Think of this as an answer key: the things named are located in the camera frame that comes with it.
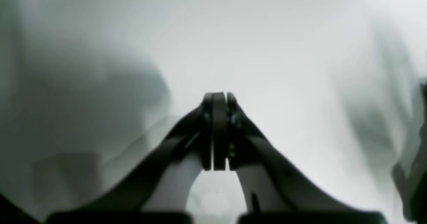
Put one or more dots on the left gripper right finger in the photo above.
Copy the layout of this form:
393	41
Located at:
271	183

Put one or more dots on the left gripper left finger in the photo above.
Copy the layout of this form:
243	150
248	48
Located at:
162	181

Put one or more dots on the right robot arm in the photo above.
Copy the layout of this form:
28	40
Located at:
409	173

